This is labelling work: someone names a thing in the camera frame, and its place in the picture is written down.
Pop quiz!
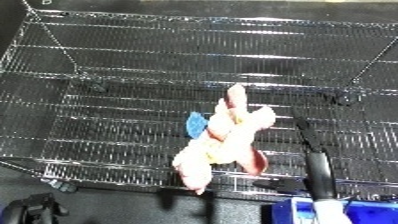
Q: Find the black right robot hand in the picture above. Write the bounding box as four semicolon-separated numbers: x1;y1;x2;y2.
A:
252;108;342;203

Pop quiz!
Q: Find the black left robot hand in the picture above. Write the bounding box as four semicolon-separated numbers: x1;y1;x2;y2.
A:
0;192;72;224

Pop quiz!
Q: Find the pink soft toy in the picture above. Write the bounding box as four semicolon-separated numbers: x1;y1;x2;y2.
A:
170;83;279;196

